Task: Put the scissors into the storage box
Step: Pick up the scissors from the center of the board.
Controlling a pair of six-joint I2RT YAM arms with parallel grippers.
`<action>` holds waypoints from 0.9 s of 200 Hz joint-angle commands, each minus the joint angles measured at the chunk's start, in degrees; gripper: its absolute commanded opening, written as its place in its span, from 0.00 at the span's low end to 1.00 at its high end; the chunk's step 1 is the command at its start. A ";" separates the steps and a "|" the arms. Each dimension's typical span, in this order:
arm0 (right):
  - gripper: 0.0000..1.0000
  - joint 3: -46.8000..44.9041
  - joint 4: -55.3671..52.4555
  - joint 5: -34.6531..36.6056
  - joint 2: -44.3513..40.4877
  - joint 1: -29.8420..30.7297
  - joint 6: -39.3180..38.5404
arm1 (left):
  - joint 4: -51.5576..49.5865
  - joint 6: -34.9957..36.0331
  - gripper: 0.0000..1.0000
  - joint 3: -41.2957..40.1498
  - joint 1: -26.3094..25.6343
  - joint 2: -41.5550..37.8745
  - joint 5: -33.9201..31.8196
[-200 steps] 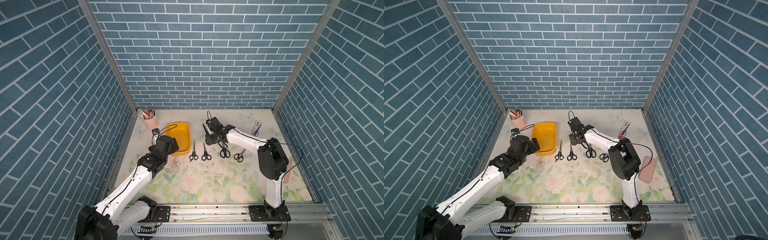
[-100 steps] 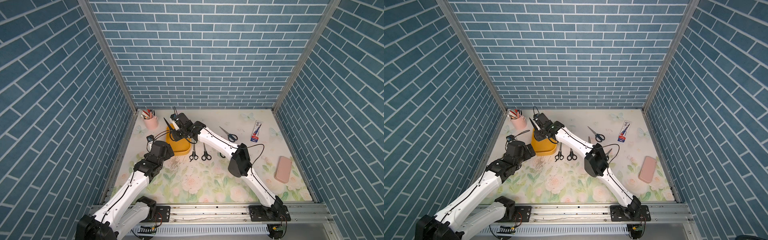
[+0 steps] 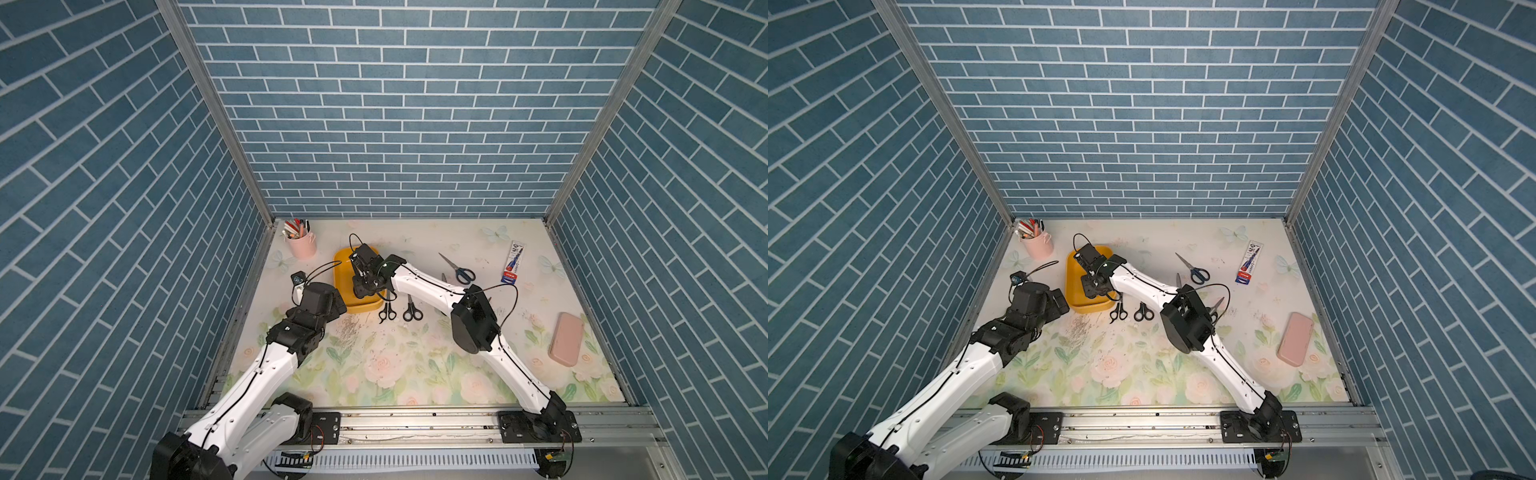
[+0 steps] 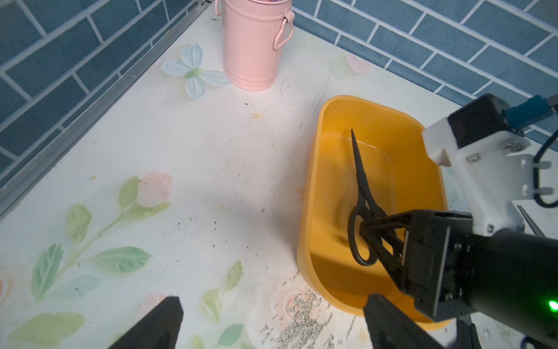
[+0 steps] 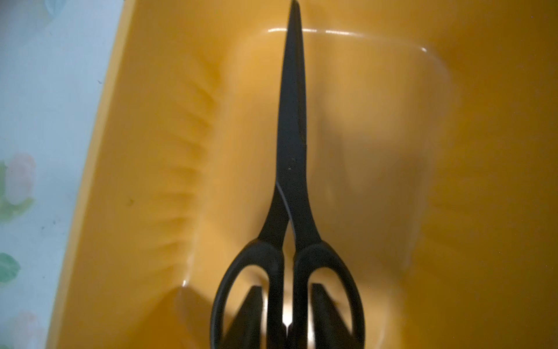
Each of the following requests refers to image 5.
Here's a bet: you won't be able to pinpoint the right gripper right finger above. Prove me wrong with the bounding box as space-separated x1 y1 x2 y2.
311 284 359 349

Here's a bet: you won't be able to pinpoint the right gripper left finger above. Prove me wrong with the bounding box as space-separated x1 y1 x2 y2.
221 286 263 349

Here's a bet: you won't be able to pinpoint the large black scissors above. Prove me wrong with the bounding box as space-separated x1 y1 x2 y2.
210 1 366 348

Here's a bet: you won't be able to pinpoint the yellow plastic storage box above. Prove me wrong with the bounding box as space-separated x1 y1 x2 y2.
46 1 557 348

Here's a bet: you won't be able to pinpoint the floral table mat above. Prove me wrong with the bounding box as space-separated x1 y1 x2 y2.
1 1 124 348

